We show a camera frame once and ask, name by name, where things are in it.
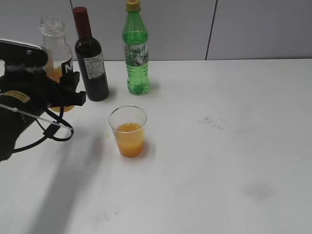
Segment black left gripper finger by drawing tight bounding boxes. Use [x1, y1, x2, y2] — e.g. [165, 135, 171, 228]
[48, 90, 86, 107]
[59, 72, 80, 91]

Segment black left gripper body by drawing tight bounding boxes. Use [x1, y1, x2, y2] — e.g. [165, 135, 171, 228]
[0, 43, 54, 161]

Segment NFC orange juice bottle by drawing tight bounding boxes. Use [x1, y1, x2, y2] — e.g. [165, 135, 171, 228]
[39, 16, 75, 113]

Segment transparent plastic cup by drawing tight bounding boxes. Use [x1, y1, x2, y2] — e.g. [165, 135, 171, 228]
[108, 105, 147, 158]

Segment dark red wine bottle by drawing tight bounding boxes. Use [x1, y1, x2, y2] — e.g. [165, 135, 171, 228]
[73, 6, 109, 101]

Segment green plastic soda bottle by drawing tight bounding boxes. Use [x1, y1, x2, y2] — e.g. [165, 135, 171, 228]
[122, 0, 151, 96]

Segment silver camera on left gripper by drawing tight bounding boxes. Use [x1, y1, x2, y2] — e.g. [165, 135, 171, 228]
[0, 39, 43, 50]

